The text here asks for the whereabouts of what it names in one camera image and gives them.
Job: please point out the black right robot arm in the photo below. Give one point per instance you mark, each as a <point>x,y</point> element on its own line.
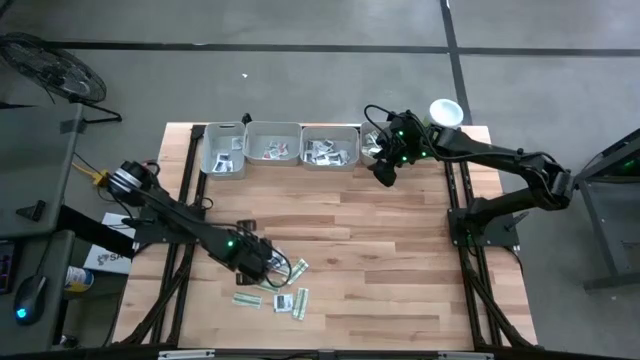
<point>500,155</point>

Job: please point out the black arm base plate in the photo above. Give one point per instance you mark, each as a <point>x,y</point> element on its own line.
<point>500,235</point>
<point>150,235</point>

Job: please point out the green wipes canister white lid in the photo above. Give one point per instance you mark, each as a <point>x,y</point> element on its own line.
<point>445,112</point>

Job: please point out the black front frame rail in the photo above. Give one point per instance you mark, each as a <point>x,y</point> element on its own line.
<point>275,356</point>

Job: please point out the white plastic bin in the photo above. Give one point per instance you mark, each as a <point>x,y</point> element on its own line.
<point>270,131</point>
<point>220,132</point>
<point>345,132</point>
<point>363,127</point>

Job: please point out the dark keypad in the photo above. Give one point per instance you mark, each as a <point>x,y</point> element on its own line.
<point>5,267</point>

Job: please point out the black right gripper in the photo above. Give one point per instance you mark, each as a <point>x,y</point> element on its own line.
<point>405,142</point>

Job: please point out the grey desk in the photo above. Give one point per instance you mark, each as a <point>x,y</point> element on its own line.
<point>30,150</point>

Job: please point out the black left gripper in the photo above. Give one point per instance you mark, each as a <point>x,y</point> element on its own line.
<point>247,252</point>

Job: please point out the white printed cardboard box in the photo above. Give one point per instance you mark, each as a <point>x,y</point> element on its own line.
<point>107,262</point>

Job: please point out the black floor fan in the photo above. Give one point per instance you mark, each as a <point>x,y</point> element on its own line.
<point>55,70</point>

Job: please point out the silver bracket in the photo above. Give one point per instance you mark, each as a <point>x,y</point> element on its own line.
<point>187,354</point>
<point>465,356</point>

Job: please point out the black clamp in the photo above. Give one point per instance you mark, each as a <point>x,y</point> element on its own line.
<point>246,119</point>

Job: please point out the black aluminium frame struts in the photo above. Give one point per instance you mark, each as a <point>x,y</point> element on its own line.
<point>172,300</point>
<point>480,300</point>

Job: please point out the small black desk device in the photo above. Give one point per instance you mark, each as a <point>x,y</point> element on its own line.
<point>32,211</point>

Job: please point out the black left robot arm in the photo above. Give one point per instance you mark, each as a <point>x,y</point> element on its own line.
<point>170,212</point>

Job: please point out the black computer with green light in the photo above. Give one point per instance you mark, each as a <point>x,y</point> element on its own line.
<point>627,165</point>

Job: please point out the white and yellow can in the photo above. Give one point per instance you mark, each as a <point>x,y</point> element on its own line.
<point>79,279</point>

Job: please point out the black computer mouse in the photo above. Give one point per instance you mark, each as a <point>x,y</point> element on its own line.
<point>30,300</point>

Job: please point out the grey metal cart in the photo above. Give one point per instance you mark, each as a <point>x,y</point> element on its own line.
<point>610,225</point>

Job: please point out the small white packet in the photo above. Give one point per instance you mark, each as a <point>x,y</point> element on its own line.
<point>219,160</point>
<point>226,166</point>
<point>237,143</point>

